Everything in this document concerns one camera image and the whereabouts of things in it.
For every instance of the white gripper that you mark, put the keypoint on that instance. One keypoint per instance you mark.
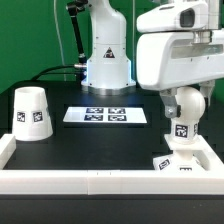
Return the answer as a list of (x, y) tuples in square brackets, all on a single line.
[(171, 59)]

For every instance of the white lamp bulb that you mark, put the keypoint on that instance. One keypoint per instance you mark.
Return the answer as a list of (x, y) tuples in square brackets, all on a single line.
[(184, 128)]

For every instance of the white lamp base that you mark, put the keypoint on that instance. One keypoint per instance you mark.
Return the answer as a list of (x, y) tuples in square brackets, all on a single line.
[(184, 155)]

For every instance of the white lamp shade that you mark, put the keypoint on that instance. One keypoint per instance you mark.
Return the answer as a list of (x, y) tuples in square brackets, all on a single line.
[(31, 119)]

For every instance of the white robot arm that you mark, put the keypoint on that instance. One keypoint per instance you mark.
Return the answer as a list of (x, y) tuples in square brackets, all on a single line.
[(108, 68)]

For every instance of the white marker sheet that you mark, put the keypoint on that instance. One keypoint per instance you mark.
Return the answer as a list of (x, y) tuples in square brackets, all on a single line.
[(129, 115)]

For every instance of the white U-shaped fence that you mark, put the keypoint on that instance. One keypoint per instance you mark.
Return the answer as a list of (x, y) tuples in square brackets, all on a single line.
[(87, 182)]

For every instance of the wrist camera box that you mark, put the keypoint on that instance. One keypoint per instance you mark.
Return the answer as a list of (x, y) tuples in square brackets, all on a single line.
[(192, 15)]

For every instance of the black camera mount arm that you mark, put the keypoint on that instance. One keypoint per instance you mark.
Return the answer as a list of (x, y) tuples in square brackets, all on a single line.
[(73, 8)]

